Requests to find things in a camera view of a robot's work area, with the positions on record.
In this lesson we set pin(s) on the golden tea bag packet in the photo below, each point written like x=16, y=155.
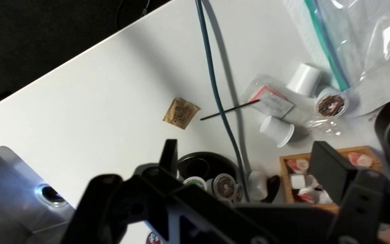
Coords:
x=181, y=113

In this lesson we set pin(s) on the stainless steel sink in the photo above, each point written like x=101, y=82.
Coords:
x=9, y=194

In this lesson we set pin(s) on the white coffee pod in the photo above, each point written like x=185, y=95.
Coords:
x=257, y=184
x=276, y=131
x=303, y=79

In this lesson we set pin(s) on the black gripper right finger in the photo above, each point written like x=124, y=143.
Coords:
x=334, y=171

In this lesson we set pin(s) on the brown lid coffee pod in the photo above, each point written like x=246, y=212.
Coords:
x=331, y=104
x=224, y=185

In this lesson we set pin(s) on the black stir stick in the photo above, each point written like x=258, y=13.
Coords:
x=230, y=110

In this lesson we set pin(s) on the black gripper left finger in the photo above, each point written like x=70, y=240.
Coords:
x=113, y=204

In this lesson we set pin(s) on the small creamer cup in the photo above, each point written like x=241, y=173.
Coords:
x=298, y=165
x=360, y=159

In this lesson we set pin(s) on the clear sachet with red label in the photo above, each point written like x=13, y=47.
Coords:
x=270, y=102

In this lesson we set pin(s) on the clear zip plastic bag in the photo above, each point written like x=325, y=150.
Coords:
x=375, y=41

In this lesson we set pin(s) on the wooden condiment organizer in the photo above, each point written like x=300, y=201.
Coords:
x=284, y=181

